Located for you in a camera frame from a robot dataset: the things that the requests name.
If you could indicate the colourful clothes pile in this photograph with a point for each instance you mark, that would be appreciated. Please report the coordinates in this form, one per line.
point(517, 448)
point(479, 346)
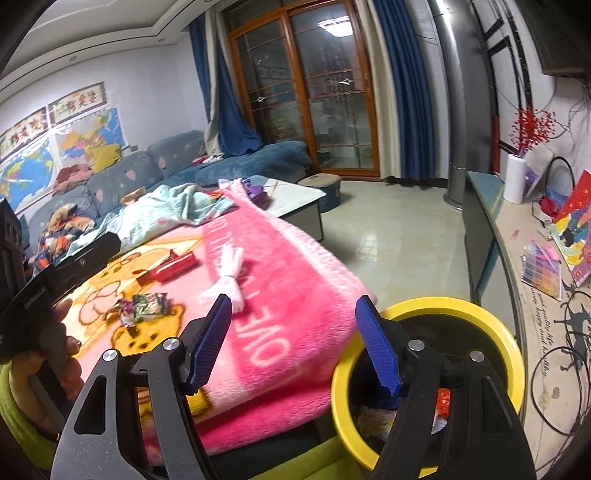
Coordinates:
point(64, 221)

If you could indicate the pink cartoon printed blanket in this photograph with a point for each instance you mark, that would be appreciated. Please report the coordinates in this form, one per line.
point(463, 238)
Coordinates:
point(277, 277)

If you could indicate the colourful painting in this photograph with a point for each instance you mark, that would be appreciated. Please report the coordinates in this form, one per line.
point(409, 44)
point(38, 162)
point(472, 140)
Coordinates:
point(577, 221)

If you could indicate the person's green clothed leg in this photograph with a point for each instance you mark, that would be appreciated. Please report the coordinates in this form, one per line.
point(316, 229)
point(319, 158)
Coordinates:
point(295, 461)

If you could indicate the yellow cloth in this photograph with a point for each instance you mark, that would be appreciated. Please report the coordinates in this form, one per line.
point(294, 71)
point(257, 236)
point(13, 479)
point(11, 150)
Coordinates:
point(106, 157)

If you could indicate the white vase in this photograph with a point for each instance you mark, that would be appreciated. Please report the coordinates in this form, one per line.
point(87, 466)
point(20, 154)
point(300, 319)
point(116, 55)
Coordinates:
point(515, 180)

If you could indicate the red white cloth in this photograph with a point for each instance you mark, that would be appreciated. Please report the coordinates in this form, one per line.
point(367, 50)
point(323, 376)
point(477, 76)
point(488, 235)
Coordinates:
point(203, 160)

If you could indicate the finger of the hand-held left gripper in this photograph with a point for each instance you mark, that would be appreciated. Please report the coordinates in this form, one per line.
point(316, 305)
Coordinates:
point(87, 258)

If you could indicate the purple item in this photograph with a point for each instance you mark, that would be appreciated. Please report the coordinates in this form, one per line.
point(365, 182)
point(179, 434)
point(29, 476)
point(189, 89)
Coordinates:
point(256, 191)

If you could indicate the white coffee table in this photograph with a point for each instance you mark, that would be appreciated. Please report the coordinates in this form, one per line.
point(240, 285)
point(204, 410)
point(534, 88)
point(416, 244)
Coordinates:
point(295, 203)

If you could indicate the dark printed snack wrapper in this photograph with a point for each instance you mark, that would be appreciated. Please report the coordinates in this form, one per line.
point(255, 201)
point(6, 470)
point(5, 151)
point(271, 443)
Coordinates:
point(150, 304)

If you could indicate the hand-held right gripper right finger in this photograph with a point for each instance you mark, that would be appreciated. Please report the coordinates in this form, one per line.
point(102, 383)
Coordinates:
point(378, 346)

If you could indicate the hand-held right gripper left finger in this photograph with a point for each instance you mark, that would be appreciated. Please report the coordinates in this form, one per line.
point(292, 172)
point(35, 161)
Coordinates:
point(210, 341)

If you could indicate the red tube wrapper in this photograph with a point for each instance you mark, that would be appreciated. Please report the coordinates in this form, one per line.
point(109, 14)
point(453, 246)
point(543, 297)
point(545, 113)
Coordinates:
point(171, 266)

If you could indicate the purple candy wrapper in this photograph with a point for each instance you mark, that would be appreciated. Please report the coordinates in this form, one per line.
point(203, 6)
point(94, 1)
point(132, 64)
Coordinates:
point(127, 314)

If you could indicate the person's left forearm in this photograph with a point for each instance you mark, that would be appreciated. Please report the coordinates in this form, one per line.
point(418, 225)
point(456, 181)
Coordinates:
point(18, 415)

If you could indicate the blue curtain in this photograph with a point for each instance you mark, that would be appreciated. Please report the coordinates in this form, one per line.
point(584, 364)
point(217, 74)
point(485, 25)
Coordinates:
point(231, 120)
point(406, 92)

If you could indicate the yellow round bin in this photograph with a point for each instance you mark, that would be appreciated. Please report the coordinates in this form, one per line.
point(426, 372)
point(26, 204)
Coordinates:
point(461, 307)

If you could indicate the wooden sliding glass door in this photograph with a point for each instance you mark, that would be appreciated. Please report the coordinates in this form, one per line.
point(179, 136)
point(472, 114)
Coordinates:
point(304, 92)

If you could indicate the calligraphy wall poster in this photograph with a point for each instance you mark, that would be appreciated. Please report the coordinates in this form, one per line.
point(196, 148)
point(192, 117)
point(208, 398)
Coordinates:
point(78, 101)
point(23, 134)

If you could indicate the red plastic wrapper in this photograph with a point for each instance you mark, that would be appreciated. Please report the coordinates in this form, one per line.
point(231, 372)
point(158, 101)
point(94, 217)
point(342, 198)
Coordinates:
point(443, 401)

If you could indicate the white foam net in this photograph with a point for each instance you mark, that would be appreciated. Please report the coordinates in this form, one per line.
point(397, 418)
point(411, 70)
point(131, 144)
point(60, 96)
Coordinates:
point(228, 277)

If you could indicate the blue heart patterned sofa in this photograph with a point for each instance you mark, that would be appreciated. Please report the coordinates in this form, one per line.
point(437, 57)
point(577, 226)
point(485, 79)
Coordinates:
point(258, 161)

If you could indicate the red berry branch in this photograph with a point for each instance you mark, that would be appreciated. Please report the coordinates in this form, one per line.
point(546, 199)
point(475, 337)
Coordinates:
point(531, 129)

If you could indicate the light blue cartoon printed sheet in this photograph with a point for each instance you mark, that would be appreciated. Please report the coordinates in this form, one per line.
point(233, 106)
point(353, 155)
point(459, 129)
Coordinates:
point(175, 203)

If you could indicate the grey tower air conditioner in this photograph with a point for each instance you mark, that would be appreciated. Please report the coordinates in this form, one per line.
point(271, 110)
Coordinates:
point(466, 115)

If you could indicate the person's left hand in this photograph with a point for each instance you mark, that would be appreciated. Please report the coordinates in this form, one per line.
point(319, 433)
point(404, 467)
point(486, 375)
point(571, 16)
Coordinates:
point(23, 383)

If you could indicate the red pink clothes pile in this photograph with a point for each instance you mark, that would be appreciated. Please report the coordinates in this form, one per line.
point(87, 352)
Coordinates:
point(74, 175)

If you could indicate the country map wall poster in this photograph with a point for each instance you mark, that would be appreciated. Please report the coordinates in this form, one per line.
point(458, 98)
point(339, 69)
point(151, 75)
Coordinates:
point(83, 134)

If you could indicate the black television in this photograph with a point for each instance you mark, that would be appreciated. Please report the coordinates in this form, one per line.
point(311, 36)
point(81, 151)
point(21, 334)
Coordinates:
point(563, 37)

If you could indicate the grey stool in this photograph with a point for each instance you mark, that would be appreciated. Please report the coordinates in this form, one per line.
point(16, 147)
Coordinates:
point(321, 189)

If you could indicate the world map wall poster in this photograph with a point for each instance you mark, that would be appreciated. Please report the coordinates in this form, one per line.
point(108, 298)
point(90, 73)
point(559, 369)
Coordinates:
point(27, 170)

